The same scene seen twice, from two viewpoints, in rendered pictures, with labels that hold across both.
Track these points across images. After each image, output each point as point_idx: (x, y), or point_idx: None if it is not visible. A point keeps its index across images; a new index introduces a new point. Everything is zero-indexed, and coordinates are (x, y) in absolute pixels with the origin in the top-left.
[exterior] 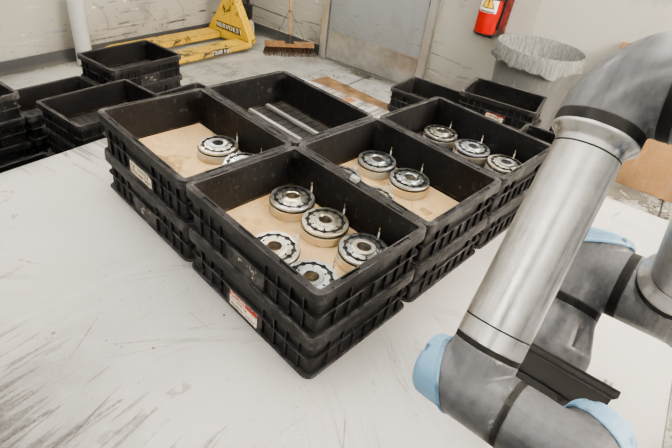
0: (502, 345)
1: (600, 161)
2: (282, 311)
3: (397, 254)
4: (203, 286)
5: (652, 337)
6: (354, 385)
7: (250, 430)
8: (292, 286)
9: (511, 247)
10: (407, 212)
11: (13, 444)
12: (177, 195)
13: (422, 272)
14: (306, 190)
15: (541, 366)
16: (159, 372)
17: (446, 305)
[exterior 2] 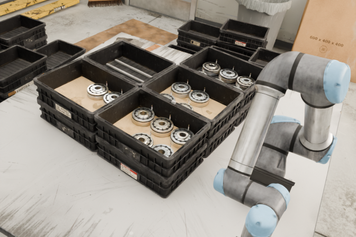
0: (243, 169)
1: (270, 100)
2: (150, 169)
3: (199, 137)
4: (105, 163)
5: None
6: (186, 198)
7: (144, 222)
8: (156, 157)
9: (243, 134)
10: (201, 116)
11: None
12: (88, 120)
13: (210, 143)
14: (149, 109)
15: (264, 177)
16: (96, 204)
17: (223, 156)
